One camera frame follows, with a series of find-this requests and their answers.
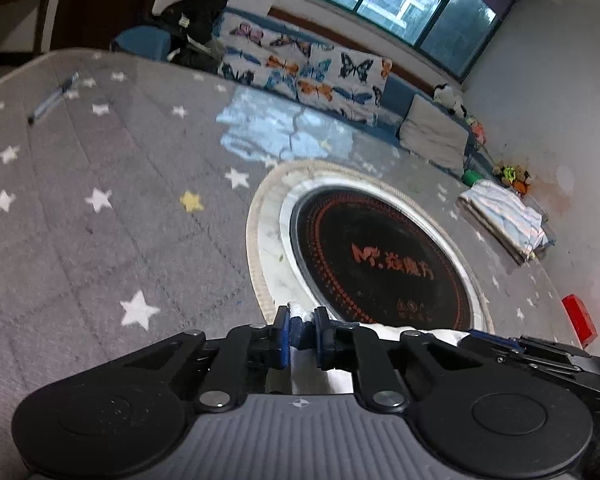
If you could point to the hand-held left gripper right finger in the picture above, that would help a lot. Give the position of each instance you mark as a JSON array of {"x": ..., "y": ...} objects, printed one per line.
[{"x": 323, "y": 337}]

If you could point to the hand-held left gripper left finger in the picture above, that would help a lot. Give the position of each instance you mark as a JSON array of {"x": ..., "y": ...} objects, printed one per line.
[{"x": 281, "y": 337}]

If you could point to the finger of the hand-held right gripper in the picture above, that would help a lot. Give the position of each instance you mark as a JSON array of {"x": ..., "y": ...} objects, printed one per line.
[
  {"x": 495, "y": 338},
  {"x": 535, "y": 362}
]

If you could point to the white polka dot shirt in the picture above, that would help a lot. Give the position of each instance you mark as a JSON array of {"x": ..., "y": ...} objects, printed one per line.
[{"x": 320, "y": 380}]

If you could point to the red box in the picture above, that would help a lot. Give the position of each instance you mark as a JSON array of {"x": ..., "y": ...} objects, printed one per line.
[{"x": 579, "y": 319}]

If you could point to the round black induction cooktop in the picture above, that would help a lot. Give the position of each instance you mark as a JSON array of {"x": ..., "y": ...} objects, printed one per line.
[{"x": 380, "y": 260}]

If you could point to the striped folded blanket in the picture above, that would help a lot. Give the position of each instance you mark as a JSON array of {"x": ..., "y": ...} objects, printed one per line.
[{"x": 510, "y": 220}]

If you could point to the green and orange plush toys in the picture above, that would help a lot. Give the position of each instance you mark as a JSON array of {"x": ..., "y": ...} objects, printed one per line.
[{"x": 515, "y": 177}]

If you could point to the green toy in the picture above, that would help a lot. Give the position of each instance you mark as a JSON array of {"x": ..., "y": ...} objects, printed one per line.
[{"x": 471, "y": 177}]

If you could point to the pink plush toys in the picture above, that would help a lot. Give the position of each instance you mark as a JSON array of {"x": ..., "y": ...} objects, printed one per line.
[{"x": 477, "y": 132}]

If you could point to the grey pillow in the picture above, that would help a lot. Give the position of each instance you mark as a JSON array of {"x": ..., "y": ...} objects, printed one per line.
[{"x": 432, "y": 132}]

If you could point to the grey star print tablecloth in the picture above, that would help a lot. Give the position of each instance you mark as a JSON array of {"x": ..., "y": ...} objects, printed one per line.
[{"x": 105, "y": 210}]

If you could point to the panda plush toy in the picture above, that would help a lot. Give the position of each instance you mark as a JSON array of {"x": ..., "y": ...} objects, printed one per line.
[{"x": 450, "y": 100}]

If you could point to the blue sofa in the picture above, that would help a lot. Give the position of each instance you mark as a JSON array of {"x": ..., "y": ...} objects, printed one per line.
[{"x": 140, "y": 42}]

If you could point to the pen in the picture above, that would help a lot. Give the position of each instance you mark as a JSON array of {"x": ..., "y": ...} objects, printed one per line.
[{"x": 52, "y": 99}]

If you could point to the green framed window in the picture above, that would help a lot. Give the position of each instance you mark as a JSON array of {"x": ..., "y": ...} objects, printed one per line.
[{"x": 405, "y": 5}]

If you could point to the dark wooden door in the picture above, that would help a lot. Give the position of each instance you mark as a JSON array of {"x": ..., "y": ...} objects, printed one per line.
[{"x": 100, "y": 5}]

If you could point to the wooden chair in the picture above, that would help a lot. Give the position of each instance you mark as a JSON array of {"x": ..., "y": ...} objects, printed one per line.
[{"x": 10, "y": 15}]

